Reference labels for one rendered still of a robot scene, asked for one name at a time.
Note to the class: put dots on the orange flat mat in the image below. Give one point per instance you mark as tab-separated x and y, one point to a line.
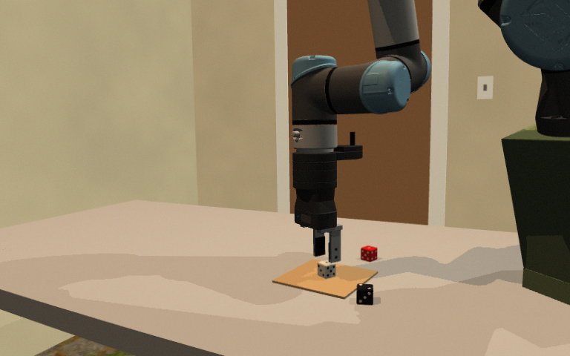
306	277

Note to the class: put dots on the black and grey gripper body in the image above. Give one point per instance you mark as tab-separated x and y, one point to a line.
315	173

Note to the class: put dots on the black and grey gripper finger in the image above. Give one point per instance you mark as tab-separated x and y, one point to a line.
334	244
318	243

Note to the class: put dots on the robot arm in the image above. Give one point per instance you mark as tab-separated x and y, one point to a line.
536	31

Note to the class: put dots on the red die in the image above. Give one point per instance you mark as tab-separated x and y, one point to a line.
369	253

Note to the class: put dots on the white die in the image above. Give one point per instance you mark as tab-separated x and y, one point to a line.
326	269

